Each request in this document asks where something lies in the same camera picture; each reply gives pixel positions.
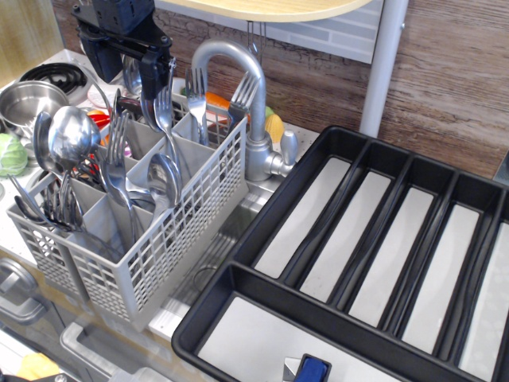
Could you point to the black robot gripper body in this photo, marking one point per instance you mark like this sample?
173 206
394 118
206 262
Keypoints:
127 26

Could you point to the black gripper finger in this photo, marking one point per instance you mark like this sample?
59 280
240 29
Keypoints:
106 61
154 70

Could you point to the big steel spoon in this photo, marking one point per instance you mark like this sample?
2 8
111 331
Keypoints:
133 81

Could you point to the large steel spoon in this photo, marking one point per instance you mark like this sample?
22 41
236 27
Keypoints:
73 136

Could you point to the steel spoon behind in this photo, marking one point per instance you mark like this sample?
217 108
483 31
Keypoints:
41 144

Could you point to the steel spoon in basket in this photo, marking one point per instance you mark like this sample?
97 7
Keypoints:
164 183

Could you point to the grey plastic cutlery basket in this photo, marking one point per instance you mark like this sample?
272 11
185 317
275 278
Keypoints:
128 280

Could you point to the black cutlery tray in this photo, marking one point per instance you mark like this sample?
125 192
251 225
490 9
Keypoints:
369 262

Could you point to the blue object in tray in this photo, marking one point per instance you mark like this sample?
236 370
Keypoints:
308 368

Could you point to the steel fork near gripper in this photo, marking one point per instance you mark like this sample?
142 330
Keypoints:
163 111

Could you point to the black stove burner coil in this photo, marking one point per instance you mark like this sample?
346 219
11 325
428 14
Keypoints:
67 77

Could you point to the steel fork back middle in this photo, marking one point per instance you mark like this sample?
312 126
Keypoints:
197 104

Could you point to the orange toy carrot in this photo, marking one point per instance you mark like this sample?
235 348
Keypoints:
217 100

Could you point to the steel fork back right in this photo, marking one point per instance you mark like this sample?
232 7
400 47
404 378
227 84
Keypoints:
242 99

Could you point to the steel cooking pot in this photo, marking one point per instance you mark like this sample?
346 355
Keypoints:
23 101

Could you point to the steel fork front centre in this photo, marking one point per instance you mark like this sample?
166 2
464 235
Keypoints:
113 171

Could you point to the light wooden shelf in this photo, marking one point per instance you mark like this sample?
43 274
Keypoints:
271 11

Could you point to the yellow toy corn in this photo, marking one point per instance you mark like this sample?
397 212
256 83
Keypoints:
274 127

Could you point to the green toy cabbage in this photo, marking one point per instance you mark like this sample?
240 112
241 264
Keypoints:
14 157

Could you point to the grey metal faucet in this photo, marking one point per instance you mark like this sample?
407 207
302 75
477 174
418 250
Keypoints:
262 161

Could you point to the steel forks front left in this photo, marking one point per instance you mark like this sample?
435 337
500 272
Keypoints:
60 212

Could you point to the steel sink basin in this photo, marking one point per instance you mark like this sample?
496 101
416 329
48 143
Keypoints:
214 253

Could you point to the yellow toy at bottom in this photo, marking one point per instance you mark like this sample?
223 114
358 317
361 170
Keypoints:
37 365

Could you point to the white metal post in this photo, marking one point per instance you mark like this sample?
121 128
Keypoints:
391 25

